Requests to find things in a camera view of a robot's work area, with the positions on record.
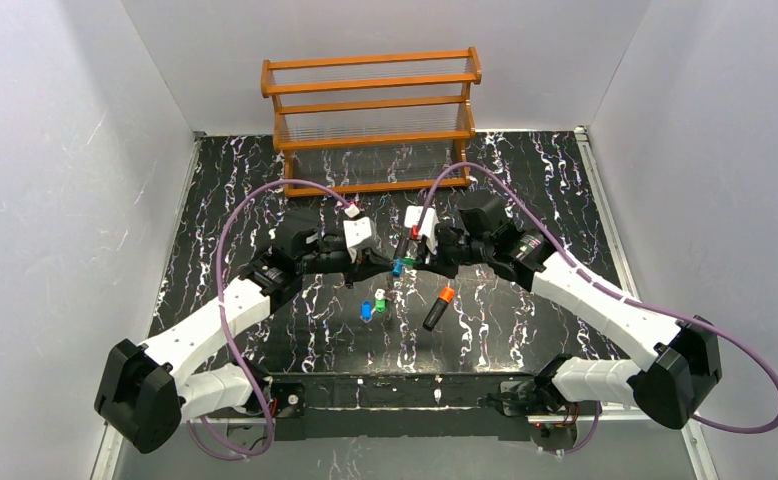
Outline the blue key tag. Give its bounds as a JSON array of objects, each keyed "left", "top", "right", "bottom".
[{"left": 360, "top": 301, "right": 372, "bottom": 323}]

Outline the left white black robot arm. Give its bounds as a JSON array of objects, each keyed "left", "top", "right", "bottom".
[{"left": 94, "top": 211, "right": 393, "bottom": 454}]

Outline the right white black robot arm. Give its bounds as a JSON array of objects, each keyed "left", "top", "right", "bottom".
[{"left": 404, "top": 191, "right": 722, "bottom": 429}]

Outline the orange capped black marker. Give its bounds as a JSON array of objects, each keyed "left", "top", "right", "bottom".
[{"left": 422, "top": 286, "right": 455, "bottom": 331}]

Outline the blue capped black marker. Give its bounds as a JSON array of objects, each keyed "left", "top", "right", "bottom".
[{"left": 391, "top": 234, "right": 410, "bottom": 277}]

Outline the orange wooden shelf rack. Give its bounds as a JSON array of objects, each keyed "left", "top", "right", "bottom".
[{"left": 260, "top": 47, "right": 482, "bottom": 179}]

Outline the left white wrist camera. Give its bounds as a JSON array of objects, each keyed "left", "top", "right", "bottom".
[{"left": 343, "top": 203, "right": 377, "bottom": 263}]

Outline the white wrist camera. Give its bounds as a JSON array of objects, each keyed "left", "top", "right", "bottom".
[
  {"left": 343, "top": 203, "right": 377, "bottom": 263},
  {"left": 403, "top": 205, "right": 438, "bottom": 253}
]

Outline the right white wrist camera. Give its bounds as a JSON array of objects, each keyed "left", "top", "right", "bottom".
[{"left": 403, "top": 205, "right": 438, "bottom": 253}]

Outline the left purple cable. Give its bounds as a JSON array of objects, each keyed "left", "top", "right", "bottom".
[{"left": 186, "top": 178, "right": 357, "bottom": 462}]

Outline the purple cable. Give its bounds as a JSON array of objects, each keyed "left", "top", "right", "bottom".
[
  {"left": 422, "top": 162, "right": 778, "bottom": 455},
  {"left": 186, "top": 178, "right": 357, "bottom": 462}
]

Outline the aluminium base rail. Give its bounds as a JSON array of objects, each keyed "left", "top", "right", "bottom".
[{"left": 94, "top": 374, "right": 718, "bottom": 479}]

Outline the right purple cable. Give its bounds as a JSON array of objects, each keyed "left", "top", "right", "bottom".
[{"left": 422, "top": 162, "right": 778, "bottom": 455}]

